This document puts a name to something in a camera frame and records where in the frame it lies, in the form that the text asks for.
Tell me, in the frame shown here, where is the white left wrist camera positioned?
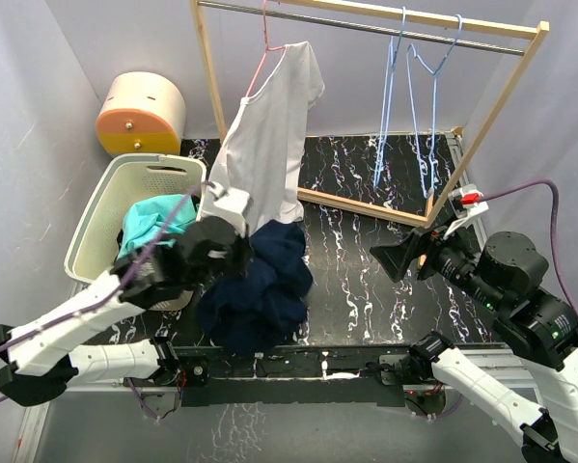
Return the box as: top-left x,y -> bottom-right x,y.
199,181 -> 252,236

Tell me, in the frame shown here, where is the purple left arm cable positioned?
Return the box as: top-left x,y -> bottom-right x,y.
0,180 -> 217,411

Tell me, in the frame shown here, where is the white t shirt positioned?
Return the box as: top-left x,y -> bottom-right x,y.
208,41 -> 325,232

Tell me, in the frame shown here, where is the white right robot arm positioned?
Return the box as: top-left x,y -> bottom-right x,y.
371,227 -> 578,462

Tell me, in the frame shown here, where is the pink wire hanger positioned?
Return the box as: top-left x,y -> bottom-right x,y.
244,0 -> 289,97

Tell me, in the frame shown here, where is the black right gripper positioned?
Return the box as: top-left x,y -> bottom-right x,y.
368,213 -> 503,311

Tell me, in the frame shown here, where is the light blue wire hanger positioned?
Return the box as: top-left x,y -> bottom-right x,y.
405,14 -> 464,199

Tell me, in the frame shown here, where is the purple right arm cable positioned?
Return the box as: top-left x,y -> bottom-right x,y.
432,177 -> 578,419

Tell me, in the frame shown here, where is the cream orange drawer cabinet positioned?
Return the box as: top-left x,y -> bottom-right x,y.
96,71 -> 186,156

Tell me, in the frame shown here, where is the wooden clothes rack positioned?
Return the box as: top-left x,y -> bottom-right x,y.
188,0 -> 550,231

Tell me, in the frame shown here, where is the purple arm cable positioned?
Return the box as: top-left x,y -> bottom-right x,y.
0,180 -> 217,411
432,177 -> 578,419

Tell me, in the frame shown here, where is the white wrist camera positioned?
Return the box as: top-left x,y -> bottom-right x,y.
444,183 -> 488,239
199,181 -> 252,236

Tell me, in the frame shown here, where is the navy blue t shirt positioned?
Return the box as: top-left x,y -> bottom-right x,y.
196,220 -> 314,356

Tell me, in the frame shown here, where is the cream laundry basket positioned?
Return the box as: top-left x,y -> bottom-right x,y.
64,153 -> 206,285

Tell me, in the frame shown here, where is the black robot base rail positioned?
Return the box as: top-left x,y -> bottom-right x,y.
124,344 -> 463,409

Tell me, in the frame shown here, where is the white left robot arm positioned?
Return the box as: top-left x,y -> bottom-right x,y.
0,216 -> 252,407

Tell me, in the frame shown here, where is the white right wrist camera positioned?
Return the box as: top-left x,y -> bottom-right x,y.
444,183 -> 488,239

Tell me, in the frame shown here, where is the teal t shirt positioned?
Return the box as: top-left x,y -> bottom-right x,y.
116,194 -> 200,259

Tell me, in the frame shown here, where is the aluminium frame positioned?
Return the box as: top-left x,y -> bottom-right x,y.
13,284 -> 578,463

